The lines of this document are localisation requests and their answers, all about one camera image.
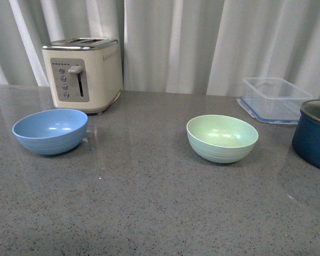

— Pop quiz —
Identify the green plastic bowl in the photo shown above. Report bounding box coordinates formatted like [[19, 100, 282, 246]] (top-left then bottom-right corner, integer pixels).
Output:
[[186, 115, 259, 164]]

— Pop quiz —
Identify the blue plastic bowl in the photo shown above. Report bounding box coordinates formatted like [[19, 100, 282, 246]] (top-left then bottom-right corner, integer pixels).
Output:
[[12, 109, 88, 155]]

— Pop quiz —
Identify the white curtain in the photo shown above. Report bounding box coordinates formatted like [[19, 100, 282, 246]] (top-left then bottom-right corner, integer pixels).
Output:
[[0, 1, 320, 99]]

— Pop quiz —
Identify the cream two-slot toaster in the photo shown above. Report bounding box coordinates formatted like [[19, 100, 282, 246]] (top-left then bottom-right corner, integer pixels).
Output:
[[42, 37, 123, 114]]

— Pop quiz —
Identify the clear plastic food container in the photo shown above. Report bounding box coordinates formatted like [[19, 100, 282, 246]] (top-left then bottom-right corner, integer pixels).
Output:
[[237, 77, 313, 125]]

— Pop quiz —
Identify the dark blue saucepan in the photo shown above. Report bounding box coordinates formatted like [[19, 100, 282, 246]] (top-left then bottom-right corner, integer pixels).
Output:
[[292, 100, 320, 168]]

